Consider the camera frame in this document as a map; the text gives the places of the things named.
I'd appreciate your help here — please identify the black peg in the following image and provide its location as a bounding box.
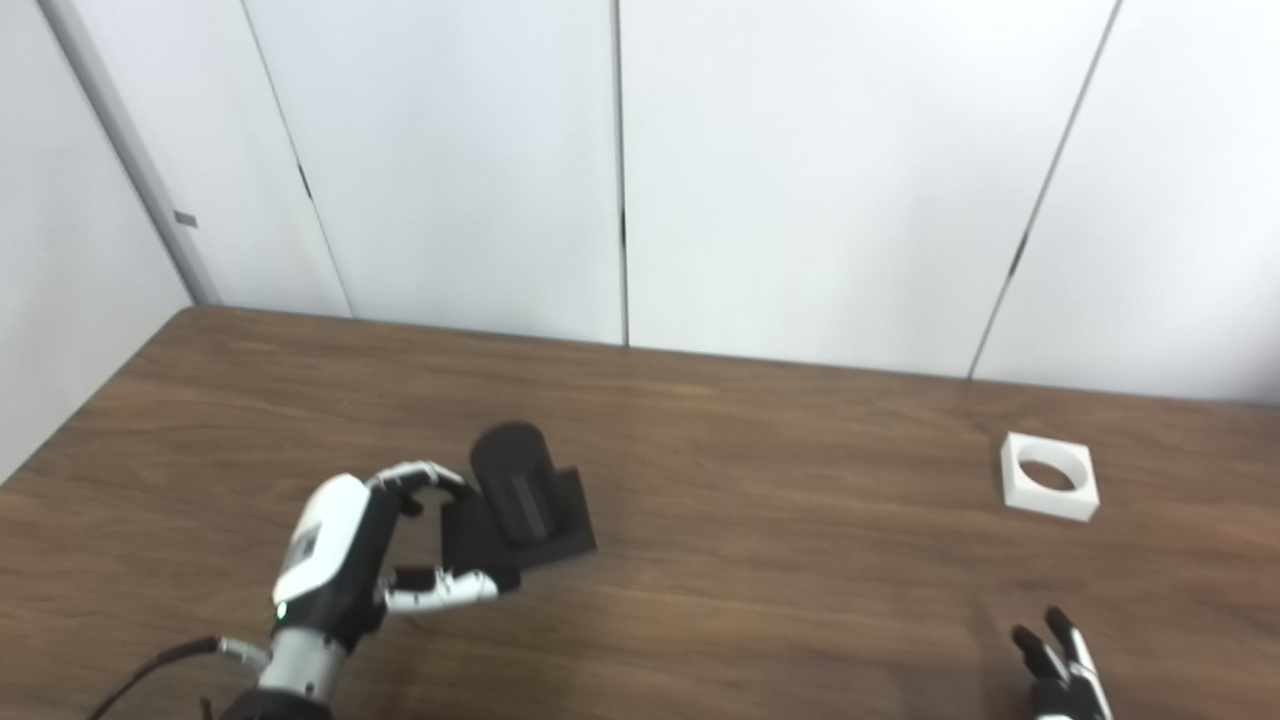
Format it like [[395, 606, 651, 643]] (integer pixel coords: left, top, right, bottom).
[[440, 421, 598, 573]]

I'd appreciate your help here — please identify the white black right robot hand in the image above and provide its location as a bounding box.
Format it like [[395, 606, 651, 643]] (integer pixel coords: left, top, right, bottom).
[[1010, 606, 1114, 720]]

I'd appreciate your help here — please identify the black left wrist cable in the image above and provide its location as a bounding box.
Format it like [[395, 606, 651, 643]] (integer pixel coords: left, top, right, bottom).
[[85, 637, 271, 720]]

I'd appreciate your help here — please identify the white square piece with hole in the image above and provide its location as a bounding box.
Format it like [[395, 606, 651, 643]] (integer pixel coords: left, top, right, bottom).
[[1000, 432, 1101, 523]]

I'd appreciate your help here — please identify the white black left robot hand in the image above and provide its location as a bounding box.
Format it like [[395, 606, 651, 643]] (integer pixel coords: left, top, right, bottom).
[[272, 460, 521, 651]]

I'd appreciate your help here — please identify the grey metal corner post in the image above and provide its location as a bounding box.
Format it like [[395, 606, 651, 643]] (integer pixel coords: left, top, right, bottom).
[[38, 0, 223, 306]]

